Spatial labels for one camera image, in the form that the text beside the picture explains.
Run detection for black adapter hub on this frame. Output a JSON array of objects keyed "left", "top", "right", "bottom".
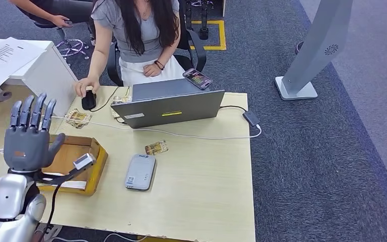
[{"left": 242, "top": 110, "right": 261, "bottom": 128}]

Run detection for black mouse cable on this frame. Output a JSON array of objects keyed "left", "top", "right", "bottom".
[{"left": 90, "top": 86, "right": 121, "bottom": 112}]

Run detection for printed paper sheet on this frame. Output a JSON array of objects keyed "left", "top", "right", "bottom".
[{"left": 0, "top": 36, "right": 46, "bottom": 104}]

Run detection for smartphone with lit screen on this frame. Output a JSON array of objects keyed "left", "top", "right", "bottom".
[{"left": 182, "top": 68, "right": 213, "bottom": 91}]

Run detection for brown cardboard box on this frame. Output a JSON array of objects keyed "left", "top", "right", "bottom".
[{"left": 36, "top": 135, "right": 109, "bottom": 197}]

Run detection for silver floor-standing tower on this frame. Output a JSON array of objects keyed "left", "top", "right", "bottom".
[{"left": 275, "top": 0, "right": 354, "bottom": 101}]

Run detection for person's right hand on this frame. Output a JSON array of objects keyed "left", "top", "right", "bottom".
[{"left": 74, "top": 77, "right": 101, "bottom": 98}]

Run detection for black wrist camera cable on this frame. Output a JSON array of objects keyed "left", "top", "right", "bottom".
[{"left": 36, "top": 181, "right": 63, "bottom": 242}]

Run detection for black stand legs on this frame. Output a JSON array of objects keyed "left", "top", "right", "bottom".
[{"left": 185, "top": 0, "right": 212, "bottom": 41}]

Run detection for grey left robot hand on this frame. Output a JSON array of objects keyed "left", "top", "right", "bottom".
[{"left": 3, "top": 93, "right": 67, "bottom": 173}]

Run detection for black office chair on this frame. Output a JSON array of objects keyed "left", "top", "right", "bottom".
[{"left": 106, "top": 0, "right": 208, "bottom": 88}]

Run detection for person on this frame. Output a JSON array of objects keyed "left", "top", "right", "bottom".
[
  {"left": 74, "top": 0, "right": 187, "bottom": 98},
  {"left": 8, "top": 0, "right": 96, "bottom": 29}
]

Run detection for grey laptop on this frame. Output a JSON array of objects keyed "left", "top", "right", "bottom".
[{"left": 110, "top": 78, "right": 226, "bottom": 129}]

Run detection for person's left hand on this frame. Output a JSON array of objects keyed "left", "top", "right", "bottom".
[{"left": 143, "top": 63, "right": 162, "bottom": 78}]

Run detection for white cabinet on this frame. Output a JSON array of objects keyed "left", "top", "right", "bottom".
[{"left": 5, "top": 39, "right": 79, "bottom": 117}]

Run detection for black computer mouse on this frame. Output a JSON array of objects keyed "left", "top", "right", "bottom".
[{"left": 81, "top": 90, "right": 97, "bottom": 111}]

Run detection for black stool with chrome base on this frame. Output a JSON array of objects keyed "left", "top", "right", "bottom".
[{"left": 33, "top": 20, "right": 91, "bottom": 61}]

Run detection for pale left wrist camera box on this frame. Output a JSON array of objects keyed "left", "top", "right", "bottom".
[{"left": 73, "top": 153, "right": 96, "bottom": 171}]

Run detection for hotel key card pile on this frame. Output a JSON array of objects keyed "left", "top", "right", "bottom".
[{"left": 64, "top": 108, "right": 93, "bottom": 130}]

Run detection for black adapter cable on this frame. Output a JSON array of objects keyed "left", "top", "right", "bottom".
[{"left": 219, "top": 105, "right": 247, "bottom": 113}]

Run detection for white card stack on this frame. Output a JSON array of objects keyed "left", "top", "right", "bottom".
[{"left": 38, "top": 180, "right": 88, "bottom": 191}]

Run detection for grey card reader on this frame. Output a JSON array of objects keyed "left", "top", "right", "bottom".
[{"left": 124, "top": 153, "right": 157, "bottom": 192}]

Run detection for white floor cable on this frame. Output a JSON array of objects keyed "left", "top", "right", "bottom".
[{"left": 51, "top": 232, "right": 149, "bottom": 242}]

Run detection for black laptop cable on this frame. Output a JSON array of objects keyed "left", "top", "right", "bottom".
[{"left": 113, "top": 86, "right": 131, "bottom": 125}]

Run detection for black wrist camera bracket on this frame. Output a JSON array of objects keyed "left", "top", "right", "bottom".
[{"left": 35, "top": 162, "right": 97, "bottom": 187}]

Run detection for long white charging cable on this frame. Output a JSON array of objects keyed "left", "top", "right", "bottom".
[{"left": 50, "top": 115, "right": 263, "bottom": 140}]

